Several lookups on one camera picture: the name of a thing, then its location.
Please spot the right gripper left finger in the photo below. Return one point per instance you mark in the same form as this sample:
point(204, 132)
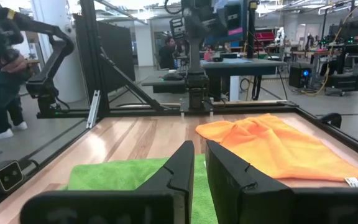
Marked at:
point(166, 199)

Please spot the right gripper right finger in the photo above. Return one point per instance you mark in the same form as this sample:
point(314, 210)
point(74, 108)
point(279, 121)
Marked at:
point(238, 193)

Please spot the orange microfiber towel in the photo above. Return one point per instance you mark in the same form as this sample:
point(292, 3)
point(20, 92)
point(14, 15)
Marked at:
point(275, 149)

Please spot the green microfiber towel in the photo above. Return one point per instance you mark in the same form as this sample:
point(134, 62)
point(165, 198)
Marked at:
point(104, 174)

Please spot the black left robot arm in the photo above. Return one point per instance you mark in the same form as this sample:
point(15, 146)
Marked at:
point(195, 62)

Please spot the grey keyboard desk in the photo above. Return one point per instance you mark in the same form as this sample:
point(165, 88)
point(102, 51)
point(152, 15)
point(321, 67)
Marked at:
point(160, 84)

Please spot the black glowing computer mouse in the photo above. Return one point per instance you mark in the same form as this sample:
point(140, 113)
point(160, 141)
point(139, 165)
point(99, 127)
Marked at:
point(172, 76)

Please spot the black computer tower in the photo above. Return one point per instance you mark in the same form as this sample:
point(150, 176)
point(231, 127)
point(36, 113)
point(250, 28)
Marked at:
point(300, 76)

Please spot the white pillar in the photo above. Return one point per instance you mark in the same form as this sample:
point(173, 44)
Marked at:
point(73, 77)

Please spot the black workstation table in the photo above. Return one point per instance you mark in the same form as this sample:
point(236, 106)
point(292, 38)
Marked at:
point(350, 81)

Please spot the black flat panel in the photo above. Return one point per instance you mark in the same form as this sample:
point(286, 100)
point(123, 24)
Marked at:
point(118, 46)

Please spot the computer monitor blue screen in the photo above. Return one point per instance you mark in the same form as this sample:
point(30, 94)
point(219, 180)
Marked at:
point(235, 18)

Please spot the black aluminium table frame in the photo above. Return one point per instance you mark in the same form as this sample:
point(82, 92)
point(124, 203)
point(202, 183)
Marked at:
point(259, 109)

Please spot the silver metal bracket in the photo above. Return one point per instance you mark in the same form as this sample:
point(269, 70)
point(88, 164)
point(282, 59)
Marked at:
point(93, 109)

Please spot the small black table camera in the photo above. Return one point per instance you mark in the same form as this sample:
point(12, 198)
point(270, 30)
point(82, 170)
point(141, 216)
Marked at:
point(3, 177)

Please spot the black upright post with strut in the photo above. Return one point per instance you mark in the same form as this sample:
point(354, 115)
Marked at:
point(93, 46)

